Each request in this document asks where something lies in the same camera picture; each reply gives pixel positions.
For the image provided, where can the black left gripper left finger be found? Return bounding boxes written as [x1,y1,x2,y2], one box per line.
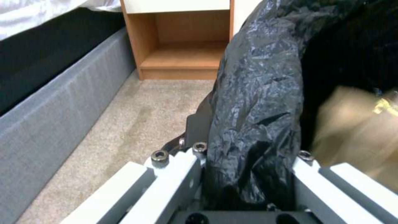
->
[60,102,219,224]

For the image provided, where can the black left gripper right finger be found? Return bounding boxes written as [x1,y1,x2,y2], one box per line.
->
[294,150,398,224]

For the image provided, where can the tan paper garbage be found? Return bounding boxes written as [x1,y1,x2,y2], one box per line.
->
[310,85,398,171]

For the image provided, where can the trash bin with black bag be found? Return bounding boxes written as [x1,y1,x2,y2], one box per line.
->
[198,0,398,212]

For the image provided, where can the wooden nightstand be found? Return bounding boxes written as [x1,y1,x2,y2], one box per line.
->
[119,0,236,81]

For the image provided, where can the black mattress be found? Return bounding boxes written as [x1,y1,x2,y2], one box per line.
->
[0,7,126,115]

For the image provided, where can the white nightstand drawer front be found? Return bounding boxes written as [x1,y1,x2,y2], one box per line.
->
[119,0,235,14]

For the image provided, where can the white bedsheet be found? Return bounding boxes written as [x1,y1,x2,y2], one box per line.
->
[0,0,123,42]

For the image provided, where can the grey upholstered bed frame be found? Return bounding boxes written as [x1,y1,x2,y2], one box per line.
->
[0,26,140,185]

